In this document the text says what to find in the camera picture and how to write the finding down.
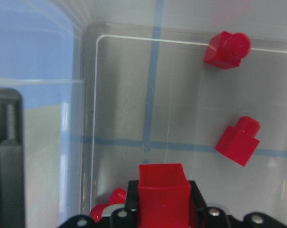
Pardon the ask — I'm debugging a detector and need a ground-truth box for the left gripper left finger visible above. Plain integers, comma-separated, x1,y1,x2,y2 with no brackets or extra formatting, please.
60,180,139,228

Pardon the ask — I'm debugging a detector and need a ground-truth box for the clear plastic storage box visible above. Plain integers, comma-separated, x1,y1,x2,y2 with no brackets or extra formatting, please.
0,0,287,228

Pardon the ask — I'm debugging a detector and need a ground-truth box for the blue plastic tray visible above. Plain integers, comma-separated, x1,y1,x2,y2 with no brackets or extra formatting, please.
0,0,80,112

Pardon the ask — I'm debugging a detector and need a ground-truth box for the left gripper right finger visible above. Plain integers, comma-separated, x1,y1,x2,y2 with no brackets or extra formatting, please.
189,180,286,228

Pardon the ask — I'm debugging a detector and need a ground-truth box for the black box latch handle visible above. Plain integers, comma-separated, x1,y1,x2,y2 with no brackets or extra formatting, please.
0,88,26,228

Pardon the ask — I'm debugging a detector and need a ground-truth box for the red block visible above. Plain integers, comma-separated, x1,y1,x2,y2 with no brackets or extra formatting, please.
108,188,127,205
89,203,108,223
138,163,191,228
204,31,251,69
215,116,260,167

